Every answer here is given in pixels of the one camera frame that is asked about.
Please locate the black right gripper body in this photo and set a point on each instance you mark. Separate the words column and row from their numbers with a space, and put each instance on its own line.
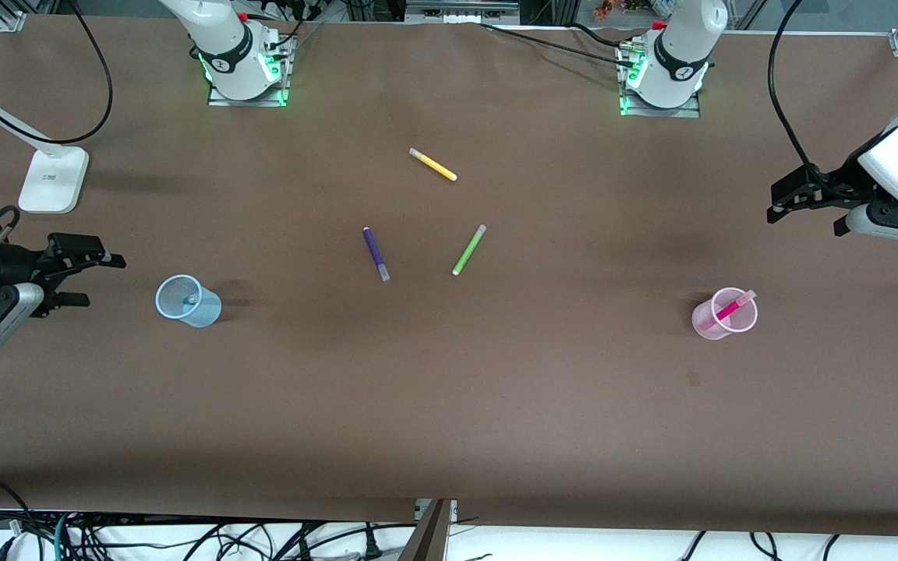
column 3, row 266

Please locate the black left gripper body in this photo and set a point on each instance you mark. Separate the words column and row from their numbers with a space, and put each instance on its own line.
column 836, row 186

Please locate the pink marker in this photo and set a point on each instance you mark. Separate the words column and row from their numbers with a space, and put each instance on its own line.
column 730, row 309

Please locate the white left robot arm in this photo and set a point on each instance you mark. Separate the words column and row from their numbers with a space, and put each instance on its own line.
column 679, row 62

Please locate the white desk lamp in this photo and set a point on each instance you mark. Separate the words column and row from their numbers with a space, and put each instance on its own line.
column 51, row 183

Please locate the translucent blue plastic cup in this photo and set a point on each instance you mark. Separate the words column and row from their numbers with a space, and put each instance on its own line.
column 201, row 314

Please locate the translucent pink plastic cup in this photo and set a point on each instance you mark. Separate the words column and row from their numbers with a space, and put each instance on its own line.
column 706, row 323

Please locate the small orange object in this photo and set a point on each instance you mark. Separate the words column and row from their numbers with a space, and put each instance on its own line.
column 603, row 9

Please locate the purple marker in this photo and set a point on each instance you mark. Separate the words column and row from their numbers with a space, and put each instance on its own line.
column 375, row 251

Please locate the green marker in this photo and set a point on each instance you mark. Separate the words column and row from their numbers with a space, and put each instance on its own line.
column 468, row 250

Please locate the yellow marker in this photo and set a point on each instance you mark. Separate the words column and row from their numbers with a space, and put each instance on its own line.
column 433, row 164

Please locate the grey power strip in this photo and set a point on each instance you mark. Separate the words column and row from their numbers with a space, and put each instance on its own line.
column 461, row 9

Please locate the black power plug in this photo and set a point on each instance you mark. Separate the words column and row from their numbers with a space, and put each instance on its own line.
column 372, row 545

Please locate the brown table leg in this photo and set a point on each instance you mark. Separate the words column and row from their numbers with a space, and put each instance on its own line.
column 426, row 541

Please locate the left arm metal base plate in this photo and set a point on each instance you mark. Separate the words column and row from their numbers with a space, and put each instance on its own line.
column 691, row 111

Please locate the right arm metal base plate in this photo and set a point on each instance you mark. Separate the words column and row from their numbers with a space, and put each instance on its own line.
column 219, row 101

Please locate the white metal bracket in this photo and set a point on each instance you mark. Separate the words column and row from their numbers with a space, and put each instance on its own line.
column 420, row 508

